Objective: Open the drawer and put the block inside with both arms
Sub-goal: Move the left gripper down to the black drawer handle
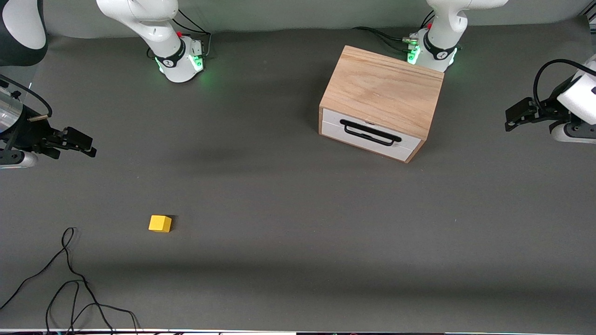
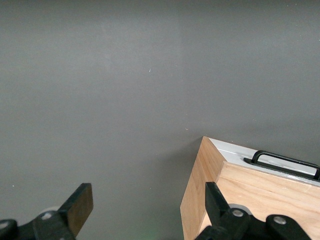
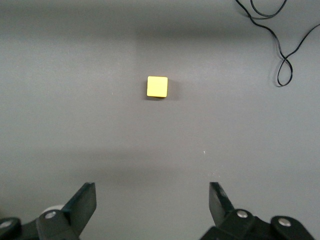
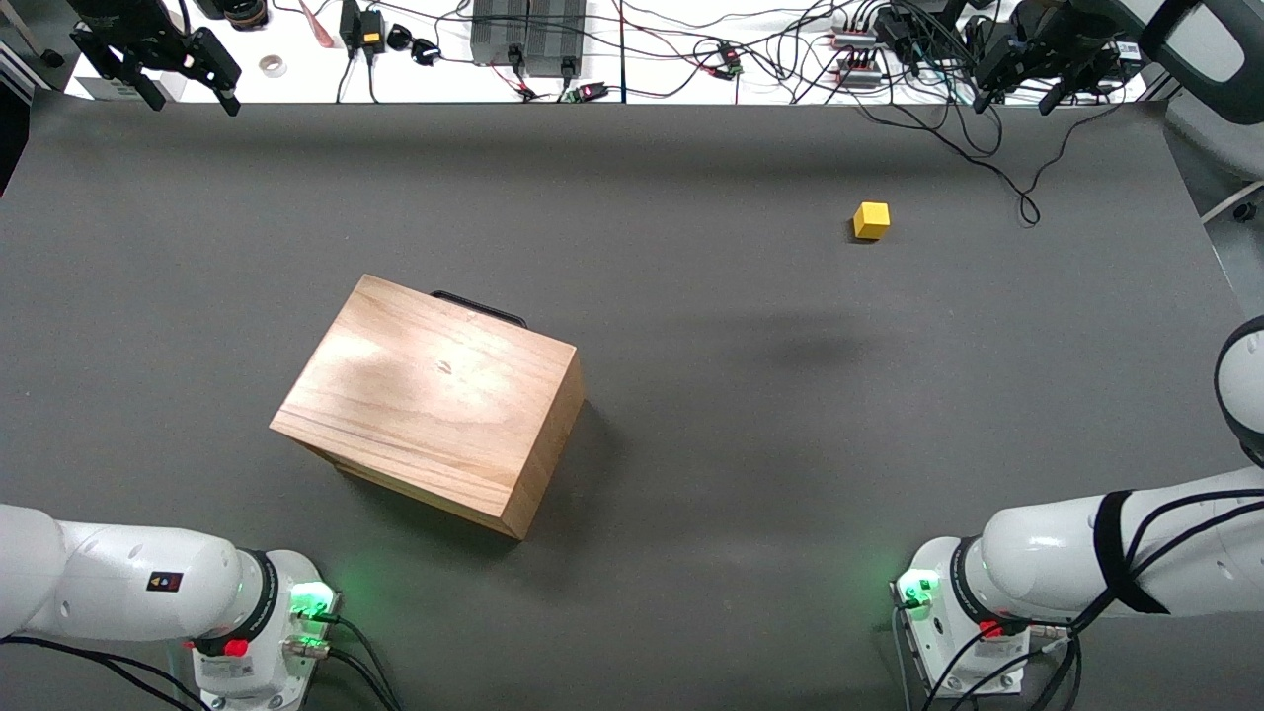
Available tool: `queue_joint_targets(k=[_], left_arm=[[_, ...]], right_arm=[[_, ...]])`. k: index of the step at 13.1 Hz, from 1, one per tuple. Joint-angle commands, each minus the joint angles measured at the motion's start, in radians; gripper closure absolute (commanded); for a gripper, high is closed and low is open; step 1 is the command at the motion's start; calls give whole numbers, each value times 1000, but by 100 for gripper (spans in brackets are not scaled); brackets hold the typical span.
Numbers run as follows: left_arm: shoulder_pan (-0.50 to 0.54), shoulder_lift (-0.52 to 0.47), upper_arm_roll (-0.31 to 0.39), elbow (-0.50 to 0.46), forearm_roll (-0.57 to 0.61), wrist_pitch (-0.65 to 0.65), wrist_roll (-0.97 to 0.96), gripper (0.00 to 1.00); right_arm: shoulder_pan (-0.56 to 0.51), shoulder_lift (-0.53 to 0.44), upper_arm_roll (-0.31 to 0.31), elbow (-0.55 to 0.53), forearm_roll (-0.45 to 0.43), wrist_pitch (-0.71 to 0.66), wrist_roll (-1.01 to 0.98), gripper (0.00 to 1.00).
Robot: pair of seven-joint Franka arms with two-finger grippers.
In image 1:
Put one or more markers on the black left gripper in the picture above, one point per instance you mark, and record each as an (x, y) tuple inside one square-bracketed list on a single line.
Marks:
[(551, 110)]

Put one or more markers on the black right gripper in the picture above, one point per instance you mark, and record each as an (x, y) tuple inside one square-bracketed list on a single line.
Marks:
[(26, 133)]

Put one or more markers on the yellow cube block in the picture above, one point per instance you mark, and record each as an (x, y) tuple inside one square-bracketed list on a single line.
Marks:
[(159, 224)]

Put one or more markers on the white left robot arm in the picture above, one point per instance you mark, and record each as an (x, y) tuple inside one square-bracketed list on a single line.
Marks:
[(442, 23)]

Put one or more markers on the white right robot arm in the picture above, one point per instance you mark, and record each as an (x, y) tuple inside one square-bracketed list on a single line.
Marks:
[(153, 28)]

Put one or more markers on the wooden drawer cabinet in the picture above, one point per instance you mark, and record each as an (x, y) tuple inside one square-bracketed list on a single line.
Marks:
[(382, 88)]

